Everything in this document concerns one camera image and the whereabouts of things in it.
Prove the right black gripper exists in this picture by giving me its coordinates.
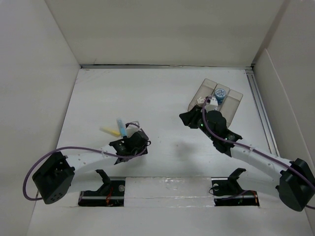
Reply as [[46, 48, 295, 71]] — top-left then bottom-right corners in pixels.
[[179, 105, 217, 141]]

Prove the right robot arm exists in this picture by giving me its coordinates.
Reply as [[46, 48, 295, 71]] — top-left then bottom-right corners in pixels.
[[179, 105, 315, 211]]

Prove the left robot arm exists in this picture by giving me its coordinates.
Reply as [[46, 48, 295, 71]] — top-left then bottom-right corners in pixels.
[[32, 130, 151, 205]]

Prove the blue highlighter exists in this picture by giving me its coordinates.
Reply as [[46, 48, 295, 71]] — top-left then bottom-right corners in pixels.
[[117, 118, 127, 138]]

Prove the yellow highlighter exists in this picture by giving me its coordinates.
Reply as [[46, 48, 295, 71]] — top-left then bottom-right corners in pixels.
[[99, 127, 121, 137]]

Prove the clear three-compartment organizer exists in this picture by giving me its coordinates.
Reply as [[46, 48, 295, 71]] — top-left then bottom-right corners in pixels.
[[188, 79, 243, 127]]

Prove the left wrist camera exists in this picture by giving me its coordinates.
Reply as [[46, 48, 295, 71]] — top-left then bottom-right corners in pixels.
[[125, 121, 141, 136]]

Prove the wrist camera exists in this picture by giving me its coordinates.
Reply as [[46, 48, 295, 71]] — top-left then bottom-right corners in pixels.
[[204, 96, 219, 112], [125, 121, 141, 136]]

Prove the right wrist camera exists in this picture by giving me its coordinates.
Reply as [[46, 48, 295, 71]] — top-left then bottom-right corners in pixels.
[[204, 96, 219, 112]]

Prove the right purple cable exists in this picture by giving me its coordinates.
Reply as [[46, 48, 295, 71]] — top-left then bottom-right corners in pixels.
[[201, 97, 315, 208]]

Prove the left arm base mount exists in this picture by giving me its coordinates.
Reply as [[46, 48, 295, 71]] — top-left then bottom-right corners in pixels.
[[78, 170, 126, 207]]

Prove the aluminium rail right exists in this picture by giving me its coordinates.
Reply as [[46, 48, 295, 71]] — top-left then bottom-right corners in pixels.
[[245, 67, 280, 156]]

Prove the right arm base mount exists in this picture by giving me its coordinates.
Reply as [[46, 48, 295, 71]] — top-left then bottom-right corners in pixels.
[[208, 168, 260, 207]]

